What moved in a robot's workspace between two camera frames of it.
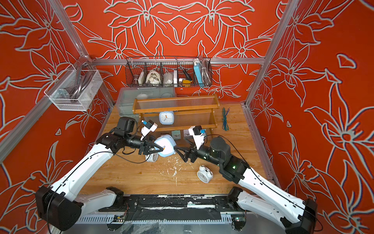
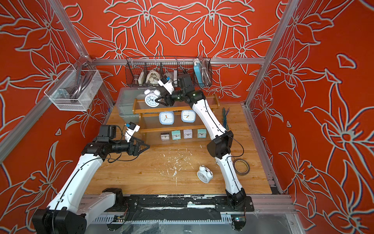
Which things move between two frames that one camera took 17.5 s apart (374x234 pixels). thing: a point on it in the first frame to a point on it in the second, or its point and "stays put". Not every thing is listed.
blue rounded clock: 167,143 to 188,116
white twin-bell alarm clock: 153,158 to 150,97
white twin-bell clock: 205,174 stays put
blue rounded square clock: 166,117 stays put
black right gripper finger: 184,154 to 164,98
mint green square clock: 176,134 stays put
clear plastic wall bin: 73,89 stays put
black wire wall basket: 168,71 stays put
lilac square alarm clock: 186,133 stays put
